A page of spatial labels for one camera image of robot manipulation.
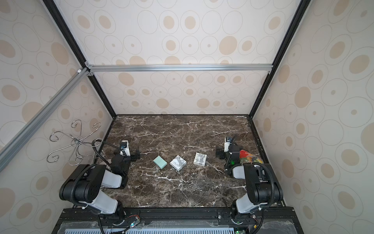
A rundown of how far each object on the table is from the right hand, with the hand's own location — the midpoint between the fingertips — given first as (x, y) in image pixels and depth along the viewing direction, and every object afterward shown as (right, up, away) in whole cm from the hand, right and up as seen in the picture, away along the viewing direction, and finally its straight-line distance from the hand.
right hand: (231, 146), depth 95 cm
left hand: (-61, +2, -5) cm, 62 cm away
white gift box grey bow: (-34, -10, -5) cm, 36 cm away
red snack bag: (+7, -6, -5) cm, 11 cm away
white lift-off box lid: (-21, -7, -4) cm, 22 cm away
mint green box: (-46, -9, -3) cm, 47 cm away
